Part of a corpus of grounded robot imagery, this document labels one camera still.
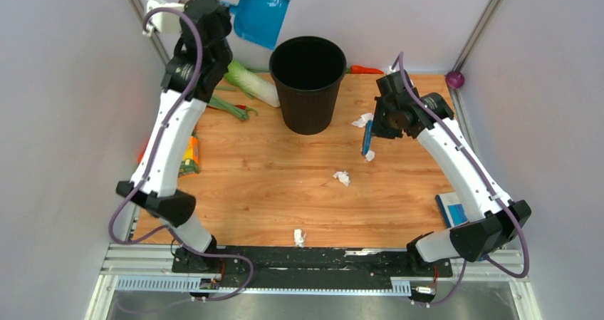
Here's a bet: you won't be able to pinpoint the paper scrap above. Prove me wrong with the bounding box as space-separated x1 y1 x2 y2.
364 150 375 162
333 171 351 187
351 113 374 128

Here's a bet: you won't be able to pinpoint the blue plastic dustpan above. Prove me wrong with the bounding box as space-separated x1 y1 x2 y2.
220 0 291 50

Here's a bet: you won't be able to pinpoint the green long beans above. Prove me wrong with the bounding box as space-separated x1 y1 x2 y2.
207 93 259 121

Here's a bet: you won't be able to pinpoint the blue product box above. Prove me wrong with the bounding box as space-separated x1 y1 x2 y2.
435 192 468 228

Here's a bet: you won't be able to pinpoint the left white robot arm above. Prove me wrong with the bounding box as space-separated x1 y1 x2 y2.
116 0 233 274

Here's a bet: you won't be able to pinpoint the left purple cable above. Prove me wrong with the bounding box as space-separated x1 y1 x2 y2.
107 6 254 315

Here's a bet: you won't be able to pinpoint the purple cable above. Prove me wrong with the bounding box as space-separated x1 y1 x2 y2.
390 51 531 308
107 6 254 315

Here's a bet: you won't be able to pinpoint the crumpled paper scrap table edge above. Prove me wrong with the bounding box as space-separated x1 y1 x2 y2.
293 229 306 248

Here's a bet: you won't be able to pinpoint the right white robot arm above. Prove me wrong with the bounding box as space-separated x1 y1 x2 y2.
365 71 532 277

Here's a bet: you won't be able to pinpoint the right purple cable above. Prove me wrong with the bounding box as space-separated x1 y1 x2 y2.
390 51 531 308

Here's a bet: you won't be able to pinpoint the orange carrot back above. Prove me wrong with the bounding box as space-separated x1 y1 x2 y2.
346 65 384 75

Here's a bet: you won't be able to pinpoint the purple onion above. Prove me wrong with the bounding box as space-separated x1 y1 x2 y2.
445 71 465 89

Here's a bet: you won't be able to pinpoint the blue hand brush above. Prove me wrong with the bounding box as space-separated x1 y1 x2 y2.
361 120 373 156

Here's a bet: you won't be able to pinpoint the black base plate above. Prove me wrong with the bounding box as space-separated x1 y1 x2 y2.
172 246 453 290

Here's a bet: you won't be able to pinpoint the napa cabbage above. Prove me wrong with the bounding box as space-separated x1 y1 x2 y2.
224 60 281 108

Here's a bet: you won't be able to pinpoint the black plastic trash bin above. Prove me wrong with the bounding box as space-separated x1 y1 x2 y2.
269 36 347 135

